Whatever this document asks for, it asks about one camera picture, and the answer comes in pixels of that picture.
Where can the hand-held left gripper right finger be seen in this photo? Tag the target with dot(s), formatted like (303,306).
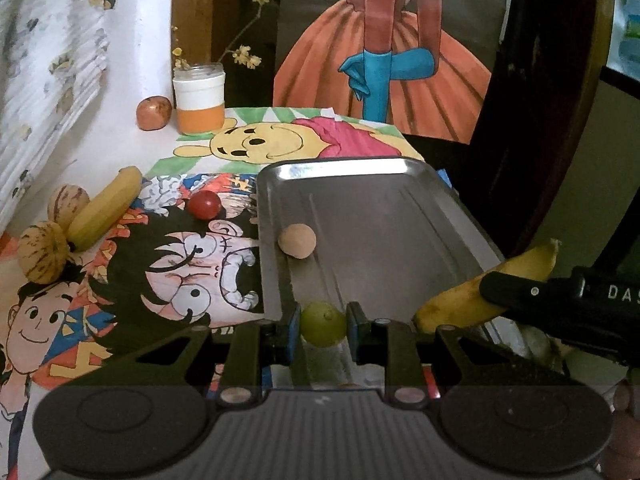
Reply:
(353,331)

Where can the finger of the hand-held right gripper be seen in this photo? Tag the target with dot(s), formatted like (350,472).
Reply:
(515,291)

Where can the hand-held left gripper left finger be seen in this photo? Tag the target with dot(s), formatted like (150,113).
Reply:
(292,334)

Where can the green grape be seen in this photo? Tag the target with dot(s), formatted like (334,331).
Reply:
(323,324)

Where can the yellow banana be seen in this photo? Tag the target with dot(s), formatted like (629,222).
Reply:
(450,305)
(107,207)

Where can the brown longan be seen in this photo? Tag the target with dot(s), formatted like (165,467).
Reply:
(297,241)

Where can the metal tray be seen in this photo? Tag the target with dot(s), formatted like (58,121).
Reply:
(380,220)

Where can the red cherry tomato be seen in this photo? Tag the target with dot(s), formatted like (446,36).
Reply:
(204,205)

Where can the large striped pepino melon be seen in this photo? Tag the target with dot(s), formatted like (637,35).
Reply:
(42,255)

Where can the small striped pepino melon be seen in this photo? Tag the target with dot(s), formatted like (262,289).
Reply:
(62,202)

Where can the person's right hand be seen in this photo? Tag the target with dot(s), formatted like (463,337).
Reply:
(627,430)

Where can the cartoon printed table cover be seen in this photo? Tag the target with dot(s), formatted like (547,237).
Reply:
(150,270)

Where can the yellow bear drawing sheet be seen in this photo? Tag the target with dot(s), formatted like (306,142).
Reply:
(250,142)

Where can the white orange glass jar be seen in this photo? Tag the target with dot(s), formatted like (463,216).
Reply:
(199,100)

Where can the red brown apple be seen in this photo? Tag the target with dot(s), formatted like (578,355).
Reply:
(154,113)

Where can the yellow flower twig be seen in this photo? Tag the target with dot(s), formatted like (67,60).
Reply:
(245,50)

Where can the white cartoon printed blanket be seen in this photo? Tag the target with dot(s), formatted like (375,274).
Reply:
(40,85)

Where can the orange dress wall poster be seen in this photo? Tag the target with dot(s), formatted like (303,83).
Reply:
(400,60)

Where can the brown wooden door frame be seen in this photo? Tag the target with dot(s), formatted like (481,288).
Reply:
(192,10)

